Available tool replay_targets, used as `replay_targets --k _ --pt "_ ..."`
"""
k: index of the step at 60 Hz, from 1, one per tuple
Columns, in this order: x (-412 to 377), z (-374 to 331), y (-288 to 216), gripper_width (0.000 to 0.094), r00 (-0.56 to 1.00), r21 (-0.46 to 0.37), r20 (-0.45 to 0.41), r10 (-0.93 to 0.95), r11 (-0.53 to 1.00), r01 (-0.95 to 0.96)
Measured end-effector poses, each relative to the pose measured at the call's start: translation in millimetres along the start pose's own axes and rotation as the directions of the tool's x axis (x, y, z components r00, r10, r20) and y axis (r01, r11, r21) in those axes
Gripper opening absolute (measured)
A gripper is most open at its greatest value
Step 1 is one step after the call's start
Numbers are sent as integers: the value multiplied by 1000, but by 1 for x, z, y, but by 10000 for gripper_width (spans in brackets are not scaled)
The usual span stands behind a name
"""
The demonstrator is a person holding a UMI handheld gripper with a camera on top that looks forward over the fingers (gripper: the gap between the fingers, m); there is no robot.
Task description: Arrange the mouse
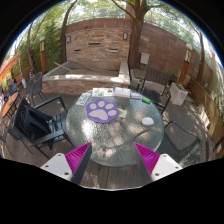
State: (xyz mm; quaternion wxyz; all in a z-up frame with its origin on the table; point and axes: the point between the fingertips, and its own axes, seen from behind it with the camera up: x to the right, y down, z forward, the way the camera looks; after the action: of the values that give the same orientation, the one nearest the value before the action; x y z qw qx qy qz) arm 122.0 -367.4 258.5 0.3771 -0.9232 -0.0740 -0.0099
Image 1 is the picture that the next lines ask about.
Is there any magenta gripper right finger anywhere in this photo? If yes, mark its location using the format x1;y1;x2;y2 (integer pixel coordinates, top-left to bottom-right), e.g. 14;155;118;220
133;143;182;185

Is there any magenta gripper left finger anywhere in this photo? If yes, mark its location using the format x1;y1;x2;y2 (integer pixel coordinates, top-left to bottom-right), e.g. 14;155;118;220
41;143;92;185

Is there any black metal chair right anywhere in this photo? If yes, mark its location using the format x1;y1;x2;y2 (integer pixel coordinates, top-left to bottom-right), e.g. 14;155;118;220
157;121;203;167

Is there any black metal chair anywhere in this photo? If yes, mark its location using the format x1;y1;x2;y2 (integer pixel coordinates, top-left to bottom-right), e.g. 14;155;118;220
13;95;71;158
157;121;203;167

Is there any black metal chair left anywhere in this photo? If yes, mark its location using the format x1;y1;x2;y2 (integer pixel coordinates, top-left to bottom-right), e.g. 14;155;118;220
13;95;71;158

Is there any round glass patio table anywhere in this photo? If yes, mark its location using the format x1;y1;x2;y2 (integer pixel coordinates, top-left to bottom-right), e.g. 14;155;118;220
66;91;164;167

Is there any purple paw print mousepad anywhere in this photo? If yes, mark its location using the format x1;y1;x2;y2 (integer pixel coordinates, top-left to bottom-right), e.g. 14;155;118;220
86;99;120;123

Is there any green small box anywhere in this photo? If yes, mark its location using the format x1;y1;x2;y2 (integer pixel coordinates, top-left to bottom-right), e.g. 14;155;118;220
142;97;151;104

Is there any white remote keypad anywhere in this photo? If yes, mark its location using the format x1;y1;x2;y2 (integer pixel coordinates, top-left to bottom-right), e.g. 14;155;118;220
76;93;90;106

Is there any white square planter box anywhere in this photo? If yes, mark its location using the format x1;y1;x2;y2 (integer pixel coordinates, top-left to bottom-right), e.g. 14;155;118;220
170;83;188;106

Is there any small white card box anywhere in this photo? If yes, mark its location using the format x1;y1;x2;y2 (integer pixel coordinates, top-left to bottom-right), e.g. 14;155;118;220
131;93;142;100

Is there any colourful picture book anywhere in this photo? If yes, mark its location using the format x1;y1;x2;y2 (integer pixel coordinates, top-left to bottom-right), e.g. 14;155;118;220
92;88;114;97

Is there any brown slatted chair back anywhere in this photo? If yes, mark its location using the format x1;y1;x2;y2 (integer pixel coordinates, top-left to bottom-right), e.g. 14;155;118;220
136;67;171;113

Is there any white open booklet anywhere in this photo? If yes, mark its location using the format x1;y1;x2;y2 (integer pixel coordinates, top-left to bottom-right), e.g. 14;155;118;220
114;87;131;98

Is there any orange table far left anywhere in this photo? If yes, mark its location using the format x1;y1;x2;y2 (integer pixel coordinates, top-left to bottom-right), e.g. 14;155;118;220
2;92;19;118

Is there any black mesh chair far left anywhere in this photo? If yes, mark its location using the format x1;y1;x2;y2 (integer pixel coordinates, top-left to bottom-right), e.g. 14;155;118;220
26;72;45;105

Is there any large tree trunk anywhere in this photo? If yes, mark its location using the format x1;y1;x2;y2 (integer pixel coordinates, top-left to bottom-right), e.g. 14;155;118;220
112;0;150;69

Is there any brick raised planter wall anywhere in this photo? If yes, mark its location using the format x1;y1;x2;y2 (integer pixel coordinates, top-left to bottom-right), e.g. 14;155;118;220
42;62;131;95

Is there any wooden lamp post right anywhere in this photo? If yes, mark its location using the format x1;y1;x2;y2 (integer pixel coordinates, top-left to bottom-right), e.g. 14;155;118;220
177;43;193;85

